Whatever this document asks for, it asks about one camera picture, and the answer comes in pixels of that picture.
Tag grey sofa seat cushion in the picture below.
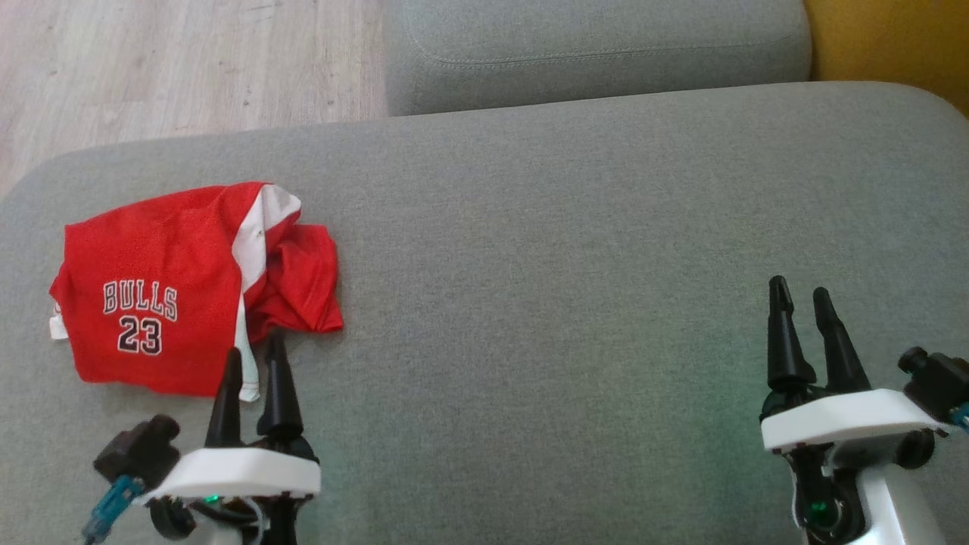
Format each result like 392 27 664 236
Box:
0 80 969 545

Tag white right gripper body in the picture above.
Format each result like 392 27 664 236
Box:
759 381 941 545

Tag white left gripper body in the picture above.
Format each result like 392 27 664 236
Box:
141 430 323 545

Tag left black cable teal plug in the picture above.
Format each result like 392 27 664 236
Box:
80 475 146 545

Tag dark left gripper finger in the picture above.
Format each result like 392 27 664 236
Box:
256 327 306 441
204 347 245 450

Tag red and white Bulls jersey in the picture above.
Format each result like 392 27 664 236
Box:
246 223 346 345

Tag yellow furniture panel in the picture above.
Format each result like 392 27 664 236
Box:
802 0 969 119

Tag red Bulls 23 shorts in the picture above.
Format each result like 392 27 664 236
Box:
48 182 304 403

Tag grey sofa back cushion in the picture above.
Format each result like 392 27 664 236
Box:
384 0 815 117

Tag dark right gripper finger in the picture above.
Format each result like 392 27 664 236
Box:
812 286 874 395
766 275 819 394

